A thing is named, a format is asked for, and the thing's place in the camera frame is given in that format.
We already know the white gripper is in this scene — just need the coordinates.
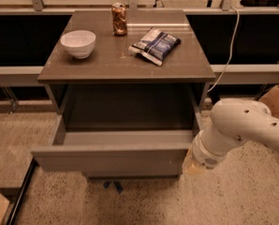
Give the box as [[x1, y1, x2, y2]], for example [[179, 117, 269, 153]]
[[183, 130, 227, 174]]

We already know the grey top drawer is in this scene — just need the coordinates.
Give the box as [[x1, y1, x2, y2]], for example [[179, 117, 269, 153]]
[[32, 92, 200, 179]]

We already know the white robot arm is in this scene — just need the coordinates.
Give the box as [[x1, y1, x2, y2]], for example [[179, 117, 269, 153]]
[[183, 98, 279, 174]]

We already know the grey drawer cabinet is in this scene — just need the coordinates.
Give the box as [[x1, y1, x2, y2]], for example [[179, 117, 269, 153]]
[[38, 10, 214, 131]]

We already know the cardboard box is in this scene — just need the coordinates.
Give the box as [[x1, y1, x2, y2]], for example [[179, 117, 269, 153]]
[[259, 84, 279, 118]]

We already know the blue white snack bag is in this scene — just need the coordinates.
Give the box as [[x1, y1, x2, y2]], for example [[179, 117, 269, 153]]
[[128, 27, 181, 67]]

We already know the white ceramic bowl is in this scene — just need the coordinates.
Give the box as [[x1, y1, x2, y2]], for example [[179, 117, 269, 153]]
[[60, 30, 96, 59]]

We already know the brown patterned drink can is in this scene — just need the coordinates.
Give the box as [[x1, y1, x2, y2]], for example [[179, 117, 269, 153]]
[[111, 3, 127, 36]]

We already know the white cable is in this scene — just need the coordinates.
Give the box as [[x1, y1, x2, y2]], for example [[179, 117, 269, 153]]
[[206, 7, 242, 94]]

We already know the black floor rail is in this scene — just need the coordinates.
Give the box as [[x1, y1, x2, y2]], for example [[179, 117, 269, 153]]
[[6, 158, 37, 225]]

